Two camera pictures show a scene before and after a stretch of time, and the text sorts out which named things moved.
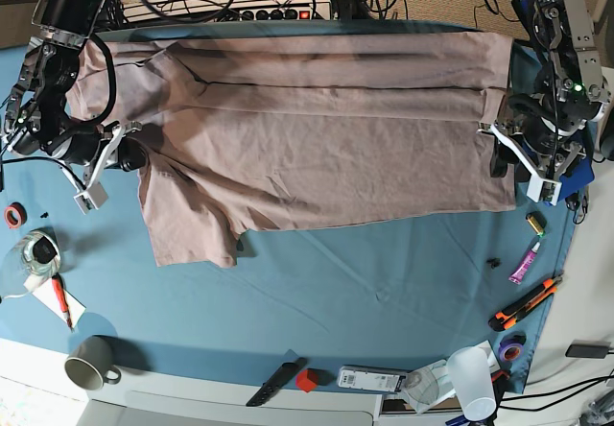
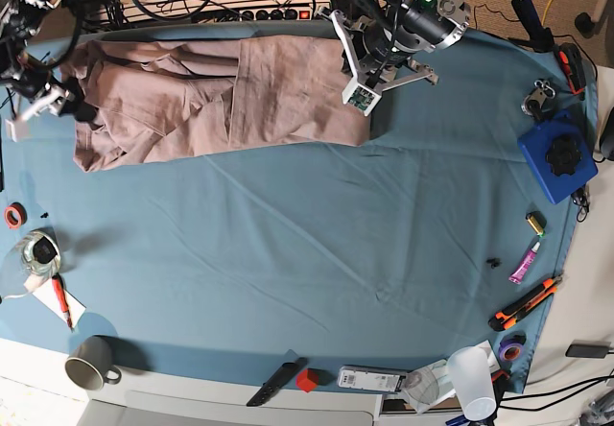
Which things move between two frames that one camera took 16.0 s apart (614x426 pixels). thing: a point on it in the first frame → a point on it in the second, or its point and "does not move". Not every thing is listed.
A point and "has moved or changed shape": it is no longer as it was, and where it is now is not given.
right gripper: x=546 y=164 → x=378 y=59
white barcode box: x=386 y=379 does not move
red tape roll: x=15 y=215 does not move
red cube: x=307 y=380 does not move
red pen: x=57 y=283 does not move
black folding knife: x=275 y=382 does not move
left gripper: x=82 y=153 → x=42 y=93
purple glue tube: x=515 y=276 does not move
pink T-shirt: x=239 y=132 has moved or changed shape
